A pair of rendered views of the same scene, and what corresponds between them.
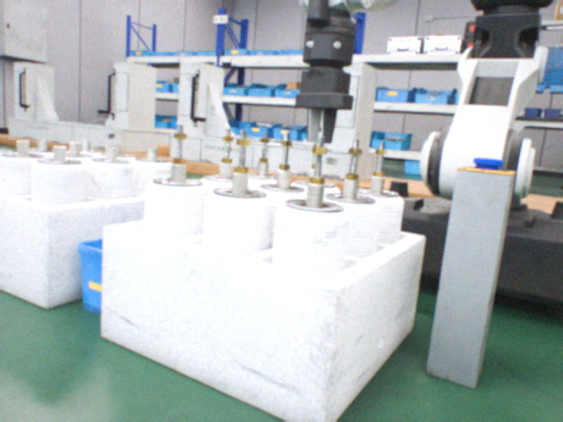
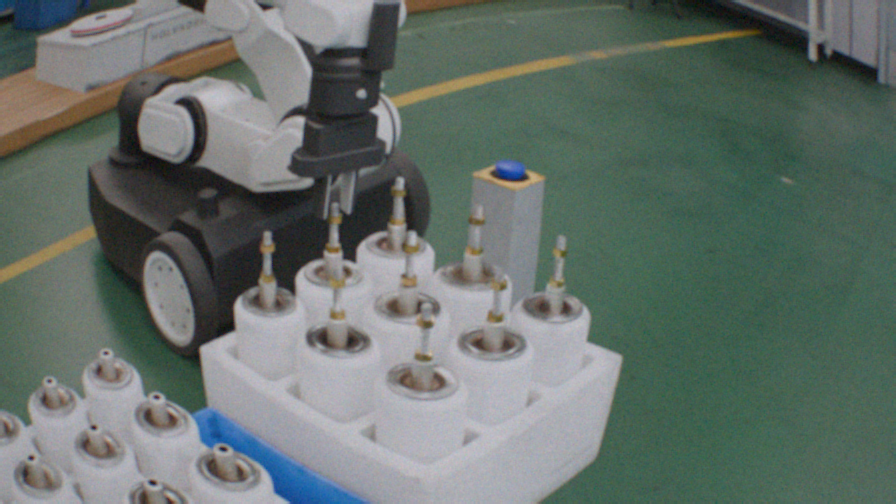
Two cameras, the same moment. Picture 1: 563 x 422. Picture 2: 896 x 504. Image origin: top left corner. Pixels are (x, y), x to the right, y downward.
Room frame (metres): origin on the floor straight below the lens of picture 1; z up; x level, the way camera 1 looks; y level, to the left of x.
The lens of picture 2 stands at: (0.57, 1.16, 0.85)
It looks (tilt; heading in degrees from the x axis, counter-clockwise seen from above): 24 degrees down; 276
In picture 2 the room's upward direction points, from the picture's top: 4 degrees clockwise
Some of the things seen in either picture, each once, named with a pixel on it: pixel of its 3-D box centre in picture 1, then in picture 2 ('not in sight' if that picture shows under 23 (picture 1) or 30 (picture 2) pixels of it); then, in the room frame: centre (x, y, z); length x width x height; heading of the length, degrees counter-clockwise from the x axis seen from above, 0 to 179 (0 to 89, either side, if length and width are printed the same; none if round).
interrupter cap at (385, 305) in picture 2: (282, 188); (407, 308); (0.73, 0.00, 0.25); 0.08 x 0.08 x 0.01
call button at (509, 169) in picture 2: (487, 165); (510, 171); (0.65, -0.29, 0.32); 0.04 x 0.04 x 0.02
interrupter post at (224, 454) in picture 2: (60, 155); (225, 461); (0.85, 0.42, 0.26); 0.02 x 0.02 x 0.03
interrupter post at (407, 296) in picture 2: (283, 180); (407, 297); (0.73, 0.00, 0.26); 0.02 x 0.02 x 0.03
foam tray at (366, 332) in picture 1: (274, 282); (402, 420); (0.73, 0.00, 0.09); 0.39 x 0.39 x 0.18; 59
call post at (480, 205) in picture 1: (469, 275); (499, 284); (0.65, -0.29, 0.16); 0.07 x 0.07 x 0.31; 59
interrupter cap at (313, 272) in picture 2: (315, 185); (332, 274); (0.83, -0.06, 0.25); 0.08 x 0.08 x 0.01
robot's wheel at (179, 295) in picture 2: not in sight; (176, 294); (1.14, -0.21, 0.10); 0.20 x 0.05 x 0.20; 151
